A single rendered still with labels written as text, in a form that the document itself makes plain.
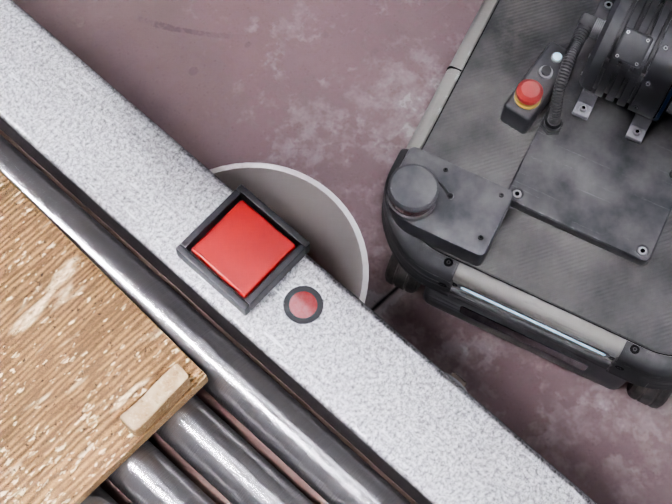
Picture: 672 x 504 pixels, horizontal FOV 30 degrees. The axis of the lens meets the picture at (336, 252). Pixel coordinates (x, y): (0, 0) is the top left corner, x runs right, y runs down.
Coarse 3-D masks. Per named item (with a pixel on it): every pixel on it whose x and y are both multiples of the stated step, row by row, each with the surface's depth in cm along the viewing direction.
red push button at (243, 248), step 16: (240, 208) 101; (224, 224) 100; (240, 224) 100; (256, 224) 100; (208, 240) 100; (224, 240) 100; (240, 240) 100; (256, 240) 100; (272, 240) 100; (288, 240) 100; (208, 256) 99; (224, 256) 99; (240, 256) 99; (256, 256) 99; (272, 256) 99; (224, 272) 99; (240, 272) 99; (256, 272) 99; (240, 288) 98
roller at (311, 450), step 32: (0, 160) 103; (32, 192) 102; (64, 192) 103; (64, 224) 101; (96, 224) 102; (96, 256) 100; (128, 256) 101; (128, 288) 99; (160, 288) 100; (160, 320) 98; (192, 320) 99; (192, 352) 98; (224, 352) 98; (224, 384) 97; (256, 384) 97; (256, 416) 96; (288, 416) 96; (288, 448) 95; (320, 448) 95; (320, 480) 95; (352, 480) 94; (384, 480) 96
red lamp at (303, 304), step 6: (294, 294) 100; (300, 294) 100; (306, 294) 100; (294, 300) 100; (300, 300) 100; (306, 300) 100; (312, 300) 100; (294, 306) 99; (300, 306) 99; (306, 306) 99; (312, 306) 99; (294, 312) 99; (300, 312) 99; (306, 312) 99; (312, 312) 99
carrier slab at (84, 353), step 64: (0, 192) 100; (0, 256) 98; (64, 256) 98; (0, 320) 96; (64, 320) 96; (128, 320) 97; (0, 384) 95; (64, 384) 95; (128, 384) 95; (192, 384) 95; (0, 448) 93; (64, 448) 93; (128, 448) 93
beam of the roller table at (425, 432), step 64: (0, 0) 108; (0, 64) 106; (64, 64) 106; (0, 128) 108; (64, 128) 104; (128, 128) 104; (128, 192) 102; (192, 192) 103; (256, 320) 99; (320, 320) 99; (320, 384) 97; (384, 384) 97; (448, 384) 97; (384, 448) 96; (448, 448) 96; (512, 448) 96
